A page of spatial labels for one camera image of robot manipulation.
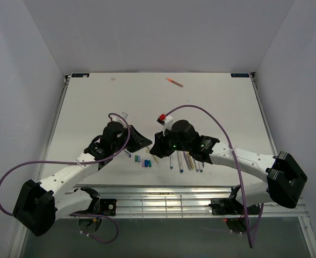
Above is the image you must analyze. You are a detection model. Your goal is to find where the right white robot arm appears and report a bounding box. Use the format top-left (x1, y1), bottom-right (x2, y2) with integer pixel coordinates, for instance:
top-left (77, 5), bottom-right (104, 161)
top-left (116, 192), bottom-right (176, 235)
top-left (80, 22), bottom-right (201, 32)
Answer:
top-left (150, 116), bottom-right (307, 213)

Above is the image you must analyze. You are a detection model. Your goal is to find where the blue corner label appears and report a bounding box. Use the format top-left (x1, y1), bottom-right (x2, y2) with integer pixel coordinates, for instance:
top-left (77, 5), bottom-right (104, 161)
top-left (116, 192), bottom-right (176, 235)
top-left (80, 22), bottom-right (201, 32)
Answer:
top-left (231, 73), bottom-right (250, 78)
top-left (71, 73), bottom-right (90, 78)

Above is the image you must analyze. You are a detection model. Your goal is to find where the lavender acrylic marker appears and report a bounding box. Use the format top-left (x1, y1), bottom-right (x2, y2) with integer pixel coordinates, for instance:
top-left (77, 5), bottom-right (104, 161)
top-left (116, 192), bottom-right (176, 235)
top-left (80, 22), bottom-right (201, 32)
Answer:
top-left (193, 158), bottom-right (199, 172)

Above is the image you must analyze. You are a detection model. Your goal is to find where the right blue corner label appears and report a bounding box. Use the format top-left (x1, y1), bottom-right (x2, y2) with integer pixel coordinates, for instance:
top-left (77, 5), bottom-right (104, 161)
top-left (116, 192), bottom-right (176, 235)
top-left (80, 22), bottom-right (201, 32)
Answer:
top-left (231, 73), bottom-right (250, 78)

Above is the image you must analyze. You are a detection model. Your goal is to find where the aluminium frame rail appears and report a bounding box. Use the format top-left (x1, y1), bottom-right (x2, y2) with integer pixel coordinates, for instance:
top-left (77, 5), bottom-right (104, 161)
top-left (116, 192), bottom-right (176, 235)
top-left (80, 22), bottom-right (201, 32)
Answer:
top-left (17, 185), bottom-right (309, 219)

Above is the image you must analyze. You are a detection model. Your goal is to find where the yellow highlighter pen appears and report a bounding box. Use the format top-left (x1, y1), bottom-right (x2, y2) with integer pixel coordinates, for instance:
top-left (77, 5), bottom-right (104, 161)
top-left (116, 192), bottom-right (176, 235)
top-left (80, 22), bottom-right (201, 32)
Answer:
top-left (187, 152), bottom-right (195, 170)

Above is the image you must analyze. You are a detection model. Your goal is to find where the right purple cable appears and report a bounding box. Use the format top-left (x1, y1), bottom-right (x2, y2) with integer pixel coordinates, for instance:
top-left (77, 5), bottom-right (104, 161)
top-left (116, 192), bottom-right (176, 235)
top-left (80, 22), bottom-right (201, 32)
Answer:
top-left (164, 105), bottom-right (264, 248)

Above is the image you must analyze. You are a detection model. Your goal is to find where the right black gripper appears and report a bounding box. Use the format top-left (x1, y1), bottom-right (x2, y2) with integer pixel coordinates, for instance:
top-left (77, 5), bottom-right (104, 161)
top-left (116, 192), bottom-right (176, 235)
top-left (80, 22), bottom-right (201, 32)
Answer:
top-left (149, 127), bottom-right (191, 159)

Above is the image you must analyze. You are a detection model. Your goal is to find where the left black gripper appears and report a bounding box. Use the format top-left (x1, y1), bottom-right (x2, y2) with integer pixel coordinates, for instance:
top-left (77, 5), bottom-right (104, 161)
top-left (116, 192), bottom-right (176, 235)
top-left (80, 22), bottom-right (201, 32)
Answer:
top-left (112, 125), bottom-right (152, 153)

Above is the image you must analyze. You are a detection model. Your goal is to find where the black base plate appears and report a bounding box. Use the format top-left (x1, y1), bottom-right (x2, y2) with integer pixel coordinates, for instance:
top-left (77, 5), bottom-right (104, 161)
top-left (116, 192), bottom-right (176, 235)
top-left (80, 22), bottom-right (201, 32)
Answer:
top-left (209, 197), bottom-right (245, 215)
top-left (69, 198), bottom-right (117, 217)

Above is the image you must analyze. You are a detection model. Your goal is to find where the blue cap white marker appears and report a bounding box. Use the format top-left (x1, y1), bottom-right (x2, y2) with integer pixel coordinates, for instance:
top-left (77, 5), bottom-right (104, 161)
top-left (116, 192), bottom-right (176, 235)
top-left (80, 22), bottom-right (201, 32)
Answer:
top-left (177, 151), bottom-right (184, 173)

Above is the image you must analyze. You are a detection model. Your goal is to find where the left blue corner label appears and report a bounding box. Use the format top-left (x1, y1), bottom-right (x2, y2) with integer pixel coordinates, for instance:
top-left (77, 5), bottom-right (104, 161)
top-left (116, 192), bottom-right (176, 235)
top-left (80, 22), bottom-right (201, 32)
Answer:
top-left (71, 73), bottom-right (90, 78)

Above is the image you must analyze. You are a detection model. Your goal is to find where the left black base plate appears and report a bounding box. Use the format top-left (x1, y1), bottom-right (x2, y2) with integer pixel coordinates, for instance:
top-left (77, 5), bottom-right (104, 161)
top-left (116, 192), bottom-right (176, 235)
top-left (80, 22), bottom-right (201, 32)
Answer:
top-left (69, 198), bottom-right (117, 217)

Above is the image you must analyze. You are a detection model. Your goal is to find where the yellow slim pen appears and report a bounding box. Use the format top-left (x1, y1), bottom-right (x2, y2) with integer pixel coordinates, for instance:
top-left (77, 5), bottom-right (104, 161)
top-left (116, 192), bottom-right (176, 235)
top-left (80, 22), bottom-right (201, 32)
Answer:
top-left (146, 146), bottom-right (159, 165)

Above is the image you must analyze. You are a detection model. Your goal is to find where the purple cable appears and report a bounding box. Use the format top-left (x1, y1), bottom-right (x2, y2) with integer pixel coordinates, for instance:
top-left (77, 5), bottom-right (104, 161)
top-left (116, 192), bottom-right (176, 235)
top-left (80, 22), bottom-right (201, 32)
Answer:
top-left (164, 105), bottom-right (264, 248)
top-left (0, 112), bottom-right (132, 245)

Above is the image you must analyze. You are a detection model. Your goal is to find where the orange highlighter pen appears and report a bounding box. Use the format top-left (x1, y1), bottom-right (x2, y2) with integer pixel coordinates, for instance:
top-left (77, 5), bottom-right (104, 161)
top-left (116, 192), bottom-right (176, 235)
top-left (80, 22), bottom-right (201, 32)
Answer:
top-left (166, 77), bottom-right (184, 88)

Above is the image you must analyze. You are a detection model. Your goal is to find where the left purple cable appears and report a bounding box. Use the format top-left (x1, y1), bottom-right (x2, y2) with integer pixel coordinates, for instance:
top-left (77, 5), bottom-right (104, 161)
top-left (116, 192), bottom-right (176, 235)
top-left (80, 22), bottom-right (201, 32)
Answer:
top-left (0, 112), bottom-right (132, 245)

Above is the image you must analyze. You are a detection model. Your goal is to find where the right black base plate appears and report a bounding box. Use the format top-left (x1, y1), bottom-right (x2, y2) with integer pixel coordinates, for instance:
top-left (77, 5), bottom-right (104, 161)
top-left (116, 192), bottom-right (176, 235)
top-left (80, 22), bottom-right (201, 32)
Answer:
top-left (209, 197), bottom-right (245, 215)

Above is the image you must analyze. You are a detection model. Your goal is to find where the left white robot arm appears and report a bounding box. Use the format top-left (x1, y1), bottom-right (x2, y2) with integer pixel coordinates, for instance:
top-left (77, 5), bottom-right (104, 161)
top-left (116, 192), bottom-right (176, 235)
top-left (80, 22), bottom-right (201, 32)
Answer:
top-left (13, 121), bottom-right (152, 237)

